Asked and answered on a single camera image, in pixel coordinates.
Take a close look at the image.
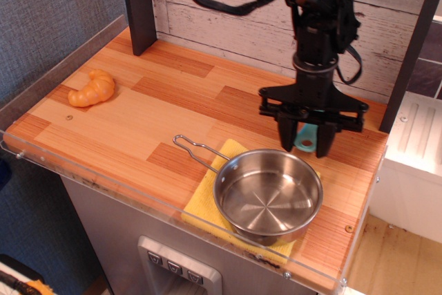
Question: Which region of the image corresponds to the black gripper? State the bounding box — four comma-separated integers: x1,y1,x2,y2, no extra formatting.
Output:
259,56,369,158

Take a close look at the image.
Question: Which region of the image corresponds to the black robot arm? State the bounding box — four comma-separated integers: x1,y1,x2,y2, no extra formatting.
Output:
259,0,369,158

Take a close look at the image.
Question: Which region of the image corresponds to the yellow cloth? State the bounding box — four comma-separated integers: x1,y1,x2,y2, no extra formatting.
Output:
182,139,294,265

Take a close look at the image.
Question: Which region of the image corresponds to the silver dispenser panel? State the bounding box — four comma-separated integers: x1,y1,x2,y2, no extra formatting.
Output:
137,236,222,294

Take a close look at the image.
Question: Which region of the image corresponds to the dark post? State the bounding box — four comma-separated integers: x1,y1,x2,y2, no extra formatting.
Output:
379,0,440,133
125,0,157,56

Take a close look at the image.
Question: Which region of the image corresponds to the dark right post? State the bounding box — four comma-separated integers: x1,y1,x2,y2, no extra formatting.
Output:
379,0,440,133

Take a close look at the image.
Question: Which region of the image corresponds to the stainless steel pan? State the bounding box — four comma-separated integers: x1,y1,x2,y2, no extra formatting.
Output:
172,134,325,247

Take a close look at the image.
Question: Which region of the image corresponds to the dark left post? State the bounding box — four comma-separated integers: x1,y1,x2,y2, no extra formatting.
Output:
125,0,157,56

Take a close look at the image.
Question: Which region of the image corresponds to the grey toy fridge cabinet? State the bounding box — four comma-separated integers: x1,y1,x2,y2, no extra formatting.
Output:
62,178,315,294

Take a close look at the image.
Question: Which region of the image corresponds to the orange toy croissant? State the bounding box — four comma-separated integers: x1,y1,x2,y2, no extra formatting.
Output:
68,69,115,107

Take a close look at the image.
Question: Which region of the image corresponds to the orange plush toy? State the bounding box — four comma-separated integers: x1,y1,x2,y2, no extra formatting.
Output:
26,280,55,295

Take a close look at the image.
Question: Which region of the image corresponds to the clear acrylic guard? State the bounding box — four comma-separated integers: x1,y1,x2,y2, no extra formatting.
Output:
3,123,387,294

